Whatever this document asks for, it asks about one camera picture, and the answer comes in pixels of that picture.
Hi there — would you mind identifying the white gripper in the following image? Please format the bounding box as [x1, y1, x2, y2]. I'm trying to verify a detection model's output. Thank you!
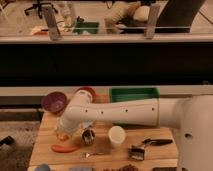
[56, 117, 80, 136]

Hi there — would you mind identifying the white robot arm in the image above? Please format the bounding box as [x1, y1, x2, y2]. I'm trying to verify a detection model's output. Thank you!
[58, 89, 213, 171]

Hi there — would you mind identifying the small metal cup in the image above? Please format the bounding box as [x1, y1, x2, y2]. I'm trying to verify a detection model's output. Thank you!
[82, 129, 95, 145]

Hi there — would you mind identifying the white paper cup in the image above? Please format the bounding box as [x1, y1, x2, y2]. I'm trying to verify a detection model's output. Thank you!
[108, 126, 126, 148]

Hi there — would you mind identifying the purple bowl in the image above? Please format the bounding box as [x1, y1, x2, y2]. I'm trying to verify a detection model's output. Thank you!
[41, 91, 67, 113]

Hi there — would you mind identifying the orange carrot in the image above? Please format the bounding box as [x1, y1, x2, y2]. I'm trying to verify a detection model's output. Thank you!
[51, 144, 79, 153]

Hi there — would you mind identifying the metal fork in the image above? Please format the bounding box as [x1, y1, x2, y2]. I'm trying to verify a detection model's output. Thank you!
[82, 152, 106, 158]

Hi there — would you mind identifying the orange bowl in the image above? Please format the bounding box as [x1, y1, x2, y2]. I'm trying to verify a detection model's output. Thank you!
[76, 86, 96, 102]

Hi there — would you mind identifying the blue round object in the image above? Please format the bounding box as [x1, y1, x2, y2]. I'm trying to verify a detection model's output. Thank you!
[34, 164, 51, 171]

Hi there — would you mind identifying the green plastic tray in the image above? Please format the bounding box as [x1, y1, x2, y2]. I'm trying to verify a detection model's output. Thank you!
[109, 87, 159, 102]

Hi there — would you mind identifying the black object on floor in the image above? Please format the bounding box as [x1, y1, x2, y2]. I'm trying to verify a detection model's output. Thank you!
[0, 136, 15, 147]

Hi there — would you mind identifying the brown granola pile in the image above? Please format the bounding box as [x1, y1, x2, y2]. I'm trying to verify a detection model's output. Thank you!
[103, 164, 139, 171]

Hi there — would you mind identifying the dark rectangular block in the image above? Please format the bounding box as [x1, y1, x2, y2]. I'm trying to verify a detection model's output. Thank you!
[152, 167, 177, 171]

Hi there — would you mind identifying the black-handled metal brush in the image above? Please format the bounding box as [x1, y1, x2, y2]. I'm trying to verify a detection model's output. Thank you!
[128, 138, 173, 161]

